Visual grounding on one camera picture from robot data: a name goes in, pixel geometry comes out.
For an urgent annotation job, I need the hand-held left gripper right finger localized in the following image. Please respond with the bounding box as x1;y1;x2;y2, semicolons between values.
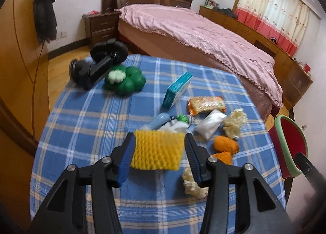
185;133;297;234

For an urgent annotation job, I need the black hanging jacket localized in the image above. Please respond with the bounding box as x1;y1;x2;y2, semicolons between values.
33;0;58;43

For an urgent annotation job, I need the yellow wooden wardrobe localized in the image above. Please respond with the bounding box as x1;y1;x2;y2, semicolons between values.
0;0;51;227

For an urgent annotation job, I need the light blue bottle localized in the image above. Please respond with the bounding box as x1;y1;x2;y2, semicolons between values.
147;112;172;131

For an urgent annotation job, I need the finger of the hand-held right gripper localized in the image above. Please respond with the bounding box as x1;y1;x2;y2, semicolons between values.
295;152;326;197

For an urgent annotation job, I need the pink checked blanket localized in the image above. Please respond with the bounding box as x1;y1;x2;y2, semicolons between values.
118;4;284;108

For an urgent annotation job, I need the white foam net sleeve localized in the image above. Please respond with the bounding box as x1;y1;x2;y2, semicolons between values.
224;108;248;140
182;167;210;197

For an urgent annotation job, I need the wooden cabinet row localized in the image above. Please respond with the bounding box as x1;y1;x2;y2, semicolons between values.
199;6;314;111

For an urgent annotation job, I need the white crumpled tissue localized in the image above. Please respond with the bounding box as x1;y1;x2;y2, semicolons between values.
162;119;190;135

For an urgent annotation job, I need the orange wrapper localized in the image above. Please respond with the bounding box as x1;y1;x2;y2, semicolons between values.
213;135;240;165

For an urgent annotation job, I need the orange snack packet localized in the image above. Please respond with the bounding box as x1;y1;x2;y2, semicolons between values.
188;96;227;116

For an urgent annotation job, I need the blue plaid tablecloth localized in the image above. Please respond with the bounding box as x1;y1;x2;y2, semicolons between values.
29;54;286;234

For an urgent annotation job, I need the black wheeled device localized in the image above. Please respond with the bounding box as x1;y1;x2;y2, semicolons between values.
69;39;128;91

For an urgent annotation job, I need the brown bed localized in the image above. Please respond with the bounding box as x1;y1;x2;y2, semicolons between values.
117;4;284;123

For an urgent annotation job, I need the green clover-shaped container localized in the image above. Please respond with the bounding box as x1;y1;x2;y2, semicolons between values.
104;66;146;97

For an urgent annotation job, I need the dark wooden nightstand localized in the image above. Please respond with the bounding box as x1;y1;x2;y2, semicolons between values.
82;11;121;48

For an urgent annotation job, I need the white plastic bag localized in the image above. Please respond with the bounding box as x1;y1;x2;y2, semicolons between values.
196;110;227;141

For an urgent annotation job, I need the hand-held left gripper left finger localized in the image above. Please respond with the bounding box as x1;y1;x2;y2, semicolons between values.
28;132;137;234

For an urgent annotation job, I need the cream and red curtain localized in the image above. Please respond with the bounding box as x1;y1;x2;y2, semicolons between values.
234;0;310;57

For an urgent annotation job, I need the teal cardboard box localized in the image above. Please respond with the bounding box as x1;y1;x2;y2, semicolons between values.
163;71;194;109

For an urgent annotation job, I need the red bin with green rim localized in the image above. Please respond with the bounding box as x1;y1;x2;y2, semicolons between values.
269;115;309;180

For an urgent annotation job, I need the dark clothes pile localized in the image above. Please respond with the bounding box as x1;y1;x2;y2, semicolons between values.
214;7;238;19

